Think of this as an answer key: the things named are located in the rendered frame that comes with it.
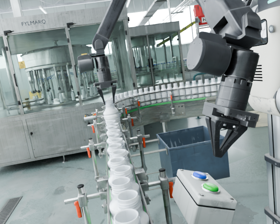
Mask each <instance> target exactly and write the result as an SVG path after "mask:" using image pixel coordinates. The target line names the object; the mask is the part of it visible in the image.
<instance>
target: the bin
mask: <svg viewBox="0 0 280 224"><path fill-rule="evenodd" d="M156 136H157V139H154V140H147V141H145V143H148V142H153V141H158V147H159V150H155V151H150V152H144V155H147V154H152V153H156V152H159V154H160V162H161V167H162V168H165V172H166V176H167V177H168V178H173V177H176V176H177V171H178V169H183V170H189V171H198V172H203V173H208V174H209V175H210V176H211V177H212V178H213V179H214V180H218V179H223V178H227V177H230V172H229V161H228V151H227V152H226V153H225V154H224V155H223V157H222V158H219V157H215V156H214V155H213V152H212V145H211V140H210V136H209V132H208V128H207V127H206V126H204V125H202V126H197V127H192V128H185V129H180V130H175V131H170V132H163V133H158V134H156ZM224 137H225V136H223V135H221V134H220V145H221V144H222V142H223V140H224Z"/></svg>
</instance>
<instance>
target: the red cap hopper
mask: <svg viewBox="0 0 280 224"><path fill-rule="evenodd" d="M193 12H194V18H199V19H200V21H201V22H200V23H199V22H198V23H196V24H195V26H196V35H198V33H199V32H200V29H203V28H209V26H208V24H207V22H206V20H205V16H204V14H203V11H202V8H201V7H200V6H199V5H194V7H193ZM200 77H201V80H202V83H203V84H204V83H205V82H204V74H203V75H200Z"/></svg>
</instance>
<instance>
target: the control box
mask: <svg viewBox="0 0 280 224"><path fill-rule="evenodd" d="M193 173H194V171H189V170H183V169H178V171H177V176H176V180H175V184H174V188H173V192H172V196H173V198H174V200H175V202H176V204H177V205H178V207H179V209H180V211H181V213H182V214H183V216H184V218H185V220H186V221H187V223H188V224H232V220H233V217H234V213H235V209H236V205H237V201H236V200H235V199H234V198H233V197H232V196H231V195H230V194H229V193H228V192H227V191H226V190H225V189H224V188H222V187H221V186H220V185H219V184H218V183H217V182H216V181H215V180H214V179H213V178H212V177H211V176H210V175H209V174H208V173H204V174H206V176H207V178H206V179H201V178H198V177H196V176H194V175H193ZM204 183H212V184H215V185H216V186H218V188H219V190H218V191H217V192H215V191H211V190H208V189H206V188H204V187H203V185H204Z"/></svg>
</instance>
